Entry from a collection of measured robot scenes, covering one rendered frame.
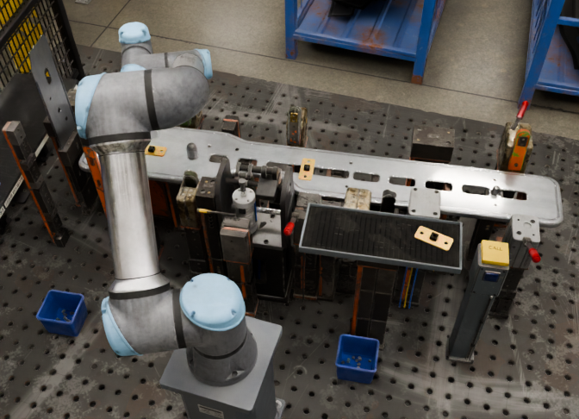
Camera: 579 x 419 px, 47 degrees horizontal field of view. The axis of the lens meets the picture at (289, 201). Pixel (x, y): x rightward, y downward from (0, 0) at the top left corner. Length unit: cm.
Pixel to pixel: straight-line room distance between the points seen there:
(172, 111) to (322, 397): 93
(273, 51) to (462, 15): 122
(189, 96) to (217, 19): 307
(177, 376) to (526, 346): 102
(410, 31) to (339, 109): 147
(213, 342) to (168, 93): 48
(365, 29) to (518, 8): 111
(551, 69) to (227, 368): 286
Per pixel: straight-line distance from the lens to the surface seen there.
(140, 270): 129
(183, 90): 128
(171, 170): 196
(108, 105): 127
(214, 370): 140
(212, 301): 127
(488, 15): 448
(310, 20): 401
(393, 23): 401
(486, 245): 161
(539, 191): 198
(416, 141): 200
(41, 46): 197
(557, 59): 395
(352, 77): 386
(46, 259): 224
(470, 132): 255
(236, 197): 172
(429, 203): 172
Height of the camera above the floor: 239
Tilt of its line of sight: 49 degrees down
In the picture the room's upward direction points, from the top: 1 degrees counter-clockwise
